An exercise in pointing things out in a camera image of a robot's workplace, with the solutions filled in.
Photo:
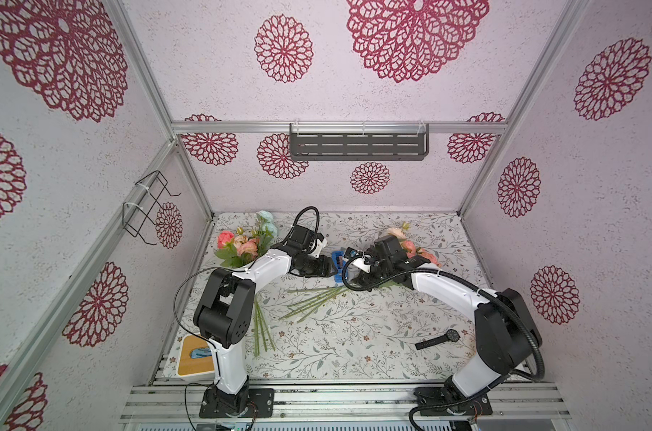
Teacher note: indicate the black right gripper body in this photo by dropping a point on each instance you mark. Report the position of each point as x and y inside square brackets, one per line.
[366, 268]

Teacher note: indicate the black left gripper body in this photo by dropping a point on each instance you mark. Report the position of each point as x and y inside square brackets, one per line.
[313, 267]

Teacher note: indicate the pink rose bouquet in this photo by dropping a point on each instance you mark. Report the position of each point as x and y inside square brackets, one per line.
[309, 306]

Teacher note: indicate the mixed pastel flower bouquet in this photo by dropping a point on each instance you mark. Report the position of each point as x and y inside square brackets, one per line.
[242, 248]

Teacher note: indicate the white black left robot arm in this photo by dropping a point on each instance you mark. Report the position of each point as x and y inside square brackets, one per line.
[225, 309]

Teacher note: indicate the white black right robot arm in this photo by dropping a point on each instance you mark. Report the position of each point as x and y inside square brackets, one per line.
[506, 339]

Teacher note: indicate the black round knob tool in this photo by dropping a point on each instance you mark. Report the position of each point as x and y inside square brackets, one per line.
[451, 335]

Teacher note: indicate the wooden lid tissue box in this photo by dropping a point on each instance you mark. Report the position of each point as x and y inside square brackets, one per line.
[194, 362]

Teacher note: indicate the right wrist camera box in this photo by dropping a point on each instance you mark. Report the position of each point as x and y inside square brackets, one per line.
[389, 249]

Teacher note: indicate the grey wall shelf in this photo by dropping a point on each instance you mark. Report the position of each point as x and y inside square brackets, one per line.
[364, 145]

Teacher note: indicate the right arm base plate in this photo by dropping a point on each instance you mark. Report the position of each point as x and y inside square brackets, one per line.
[438, 400]

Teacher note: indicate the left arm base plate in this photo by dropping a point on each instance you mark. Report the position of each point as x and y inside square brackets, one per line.
[248, 403]

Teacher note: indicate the black wire wall rack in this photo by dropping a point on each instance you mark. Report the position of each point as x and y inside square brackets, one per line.
[136, 215]

